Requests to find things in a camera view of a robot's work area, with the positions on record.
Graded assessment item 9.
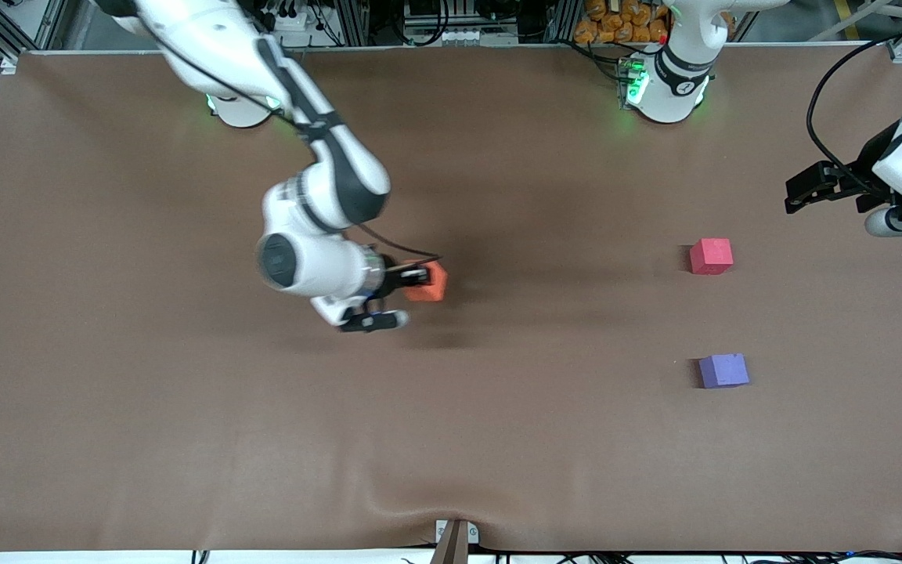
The orange foam cube block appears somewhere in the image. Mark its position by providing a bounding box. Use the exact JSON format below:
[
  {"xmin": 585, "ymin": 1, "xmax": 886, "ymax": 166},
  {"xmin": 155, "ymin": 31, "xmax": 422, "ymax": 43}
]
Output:
[{"xmin": 406, "ymin": 261, "xmax": 449, "ymax": 303}]

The left arm base control board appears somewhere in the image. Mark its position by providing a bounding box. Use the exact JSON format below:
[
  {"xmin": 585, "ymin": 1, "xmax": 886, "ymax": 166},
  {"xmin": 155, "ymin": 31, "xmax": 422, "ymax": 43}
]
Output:
[{"xmin": 615, "ymin": 56, "xmax": 649, "ymax": 109}]

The red foam cube block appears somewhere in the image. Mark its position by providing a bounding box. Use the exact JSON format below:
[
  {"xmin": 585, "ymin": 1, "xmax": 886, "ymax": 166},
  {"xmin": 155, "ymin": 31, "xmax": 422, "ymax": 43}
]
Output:
[{"xmin": 689, "ymin": 238, "xmax": 734, "ymax": 276}]

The purple foam cube block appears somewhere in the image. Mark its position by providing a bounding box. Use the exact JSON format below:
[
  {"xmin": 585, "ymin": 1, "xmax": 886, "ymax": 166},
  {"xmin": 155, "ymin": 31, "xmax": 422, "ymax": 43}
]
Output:
[{"xmin": 698, "ymin": 353, "xmax": 751, "ymax": 389}]

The brown table cover sheet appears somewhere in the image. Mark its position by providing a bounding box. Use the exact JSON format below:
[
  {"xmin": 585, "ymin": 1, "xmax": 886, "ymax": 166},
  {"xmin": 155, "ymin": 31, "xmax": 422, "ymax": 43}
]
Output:
[{"xmin": 0, "ymin": 43, "xmax": 902, "ymax": 553}]

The white terminal block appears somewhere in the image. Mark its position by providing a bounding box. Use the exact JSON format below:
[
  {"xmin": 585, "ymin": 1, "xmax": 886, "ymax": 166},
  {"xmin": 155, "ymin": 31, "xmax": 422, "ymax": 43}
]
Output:
[{"xmin": 412, "ymin": 27, "xmax": 516, "ymax": 45}]

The pile of orange toys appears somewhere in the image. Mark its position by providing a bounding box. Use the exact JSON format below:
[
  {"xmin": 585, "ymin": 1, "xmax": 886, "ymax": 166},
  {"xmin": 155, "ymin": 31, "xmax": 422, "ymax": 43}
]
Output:
[{"xmin": 574, "ymin": 0, "xmax": 669, "ymax": 45}]

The white power strip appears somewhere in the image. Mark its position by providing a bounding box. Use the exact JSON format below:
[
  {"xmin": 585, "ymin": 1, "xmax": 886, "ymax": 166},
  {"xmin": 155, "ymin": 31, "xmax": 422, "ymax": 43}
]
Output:
[{"xmin": 263, "ymin": 4, "xmax": 319, "ymax": 36}]

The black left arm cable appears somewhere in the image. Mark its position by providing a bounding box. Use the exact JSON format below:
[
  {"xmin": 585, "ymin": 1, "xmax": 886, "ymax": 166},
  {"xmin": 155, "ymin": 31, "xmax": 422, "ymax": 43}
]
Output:
[{"xmin": 806, "ymin": 20, "xmax": 902, "ymax": 201}]

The metal table clamp bracket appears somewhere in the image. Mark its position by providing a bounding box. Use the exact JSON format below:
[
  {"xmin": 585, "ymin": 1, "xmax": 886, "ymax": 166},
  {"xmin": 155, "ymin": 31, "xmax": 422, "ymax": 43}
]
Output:
[{"xmin": 435, "ymin": 519, "xmax": 480, "ymax": 546}]

